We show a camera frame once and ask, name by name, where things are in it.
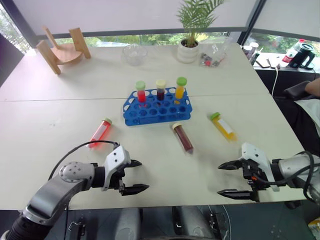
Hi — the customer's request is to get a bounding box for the yellow packet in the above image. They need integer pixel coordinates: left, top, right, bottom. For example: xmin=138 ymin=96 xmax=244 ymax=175
xmin=308 ymin=218 xmax=320 ymax=240

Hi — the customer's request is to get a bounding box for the white ribbed plant pot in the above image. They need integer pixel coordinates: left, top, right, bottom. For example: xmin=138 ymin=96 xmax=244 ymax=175
xmin=176 ymin=39 xmax=201 ymax=64

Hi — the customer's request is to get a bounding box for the white paper cup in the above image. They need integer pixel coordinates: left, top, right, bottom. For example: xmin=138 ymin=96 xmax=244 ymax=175
xmin=242 ymin=41 xmax=261 ymax=66

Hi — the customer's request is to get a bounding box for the blue test tube rack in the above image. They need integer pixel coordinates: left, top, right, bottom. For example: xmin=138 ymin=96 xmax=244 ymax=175
xmin=122 ymin=87 xmax=194 ymax=127

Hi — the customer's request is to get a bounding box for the red label plastic bottle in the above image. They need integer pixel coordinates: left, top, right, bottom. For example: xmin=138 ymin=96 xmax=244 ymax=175
xmin=282 ymin=38 xmax=306 ymax=64

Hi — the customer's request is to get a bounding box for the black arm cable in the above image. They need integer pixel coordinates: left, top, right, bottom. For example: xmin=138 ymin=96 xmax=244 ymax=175
xmin=47 ymin=140 xmax=121 ymax=181
xmin=251 ymin=150 xmax=320 ymax=201

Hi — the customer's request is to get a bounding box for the wooden curved stand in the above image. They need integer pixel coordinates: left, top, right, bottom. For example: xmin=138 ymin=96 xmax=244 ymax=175
xmin=35 ymin=25 xmax=92 ymax=76

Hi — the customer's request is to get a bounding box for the white power cable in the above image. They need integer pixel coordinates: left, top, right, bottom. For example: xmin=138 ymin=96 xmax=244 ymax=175
xmin=270 ymin=64 xmax=281 ymax=96

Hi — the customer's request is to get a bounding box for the dark purple tube cream cap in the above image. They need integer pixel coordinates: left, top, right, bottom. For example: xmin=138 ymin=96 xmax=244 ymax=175
xmin=171 ymin=122 xmax=195 ymax=155
xmin=155 ymin=79 xmax=167 ymax=101

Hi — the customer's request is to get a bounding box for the clear plastic bag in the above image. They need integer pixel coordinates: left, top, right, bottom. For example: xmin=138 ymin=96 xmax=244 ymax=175
xmin=198 ymin=37 xmax=232 ymax=68

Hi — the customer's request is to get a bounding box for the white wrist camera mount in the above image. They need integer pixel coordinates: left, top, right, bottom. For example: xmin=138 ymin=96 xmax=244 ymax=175
xmin=100 ymin=145 xmax=132 ymax=192
xmin=237 ymin=142 xmax=280 ymax=193

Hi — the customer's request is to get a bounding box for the green palm plant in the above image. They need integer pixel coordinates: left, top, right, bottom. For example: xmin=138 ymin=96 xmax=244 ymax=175
xmin=175 ymin=0 xmax=225 ymax=48

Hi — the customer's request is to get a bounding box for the black electric kettle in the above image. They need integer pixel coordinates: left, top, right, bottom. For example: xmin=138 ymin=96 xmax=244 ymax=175
xmin=286 ymin=42 xmax=317 ymax=70

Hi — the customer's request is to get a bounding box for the clear glass bowl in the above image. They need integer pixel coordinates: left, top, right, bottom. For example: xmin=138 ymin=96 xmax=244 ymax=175
xmin=121 ymin=43 xmax=149 ymax=67

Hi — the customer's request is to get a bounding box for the orange tube green cap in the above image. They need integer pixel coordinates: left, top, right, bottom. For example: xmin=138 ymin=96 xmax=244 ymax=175
xmin=174 ymin=76 xmax=188 ymax=105
xmin=209 ymin=112 xmax=238 ymax=143

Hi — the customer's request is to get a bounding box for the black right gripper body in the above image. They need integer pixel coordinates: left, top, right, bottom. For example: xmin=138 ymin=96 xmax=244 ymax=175
xmin=240 ymin=159 xmax=270 ymax=202

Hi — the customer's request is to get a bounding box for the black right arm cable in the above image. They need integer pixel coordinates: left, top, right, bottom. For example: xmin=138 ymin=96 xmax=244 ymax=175
xmin=251 ymin=150 xmax=320 ymax=201

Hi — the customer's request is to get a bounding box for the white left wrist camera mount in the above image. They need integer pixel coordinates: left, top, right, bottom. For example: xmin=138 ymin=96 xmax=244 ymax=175
xmin=100 ymin=145 xmax=132 ymax=192

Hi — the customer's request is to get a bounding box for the white shirt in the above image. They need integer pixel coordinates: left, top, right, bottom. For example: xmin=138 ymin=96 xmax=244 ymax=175
xmin=293 ymin=98 xmax=320 ymax=142

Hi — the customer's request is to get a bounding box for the red tube green cap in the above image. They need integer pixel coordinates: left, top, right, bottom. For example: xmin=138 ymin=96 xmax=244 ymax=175
xmin=88 ymin=116 xmax=114 ymax=151
xmin=135 ymin=80 xmax=147 ymax=103

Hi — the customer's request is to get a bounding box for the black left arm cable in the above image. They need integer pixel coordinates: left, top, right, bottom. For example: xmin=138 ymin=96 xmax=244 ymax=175
xmin=47 ymin=140 xmax=121 ymax=181

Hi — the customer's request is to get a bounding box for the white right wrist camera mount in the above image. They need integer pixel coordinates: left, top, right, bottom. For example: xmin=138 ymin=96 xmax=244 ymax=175
xmin=237 ymin=142 xmax=280 ymax=193

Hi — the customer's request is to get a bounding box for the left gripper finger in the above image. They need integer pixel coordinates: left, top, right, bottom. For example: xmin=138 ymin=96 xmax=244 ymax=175
xmin=121 ymin=184 xmax=150 ymax=197
xmin=124 ymin=159 xmax=143 ymax=170

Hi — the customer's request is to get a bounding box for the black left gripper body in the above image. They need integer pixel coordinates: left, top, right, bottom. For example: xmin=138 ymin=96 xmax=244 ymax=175
xmin=107 ymin=162 xmax=132 ymax=196

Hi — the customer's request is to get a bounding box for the black chair armrest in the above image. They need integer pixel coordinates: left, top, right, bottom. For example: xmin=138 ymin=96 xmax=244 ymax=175
xmin=283 ymin=80 xmax=316 ymax=98

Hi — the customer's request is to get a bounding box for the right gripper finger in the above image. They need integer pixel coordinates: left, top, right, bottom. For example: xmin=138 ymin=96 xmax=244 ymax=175
xmin=217 ymin=160 xmax=244 ymax=172
xmin=216 ymin=188 xmax=254 ymax=201

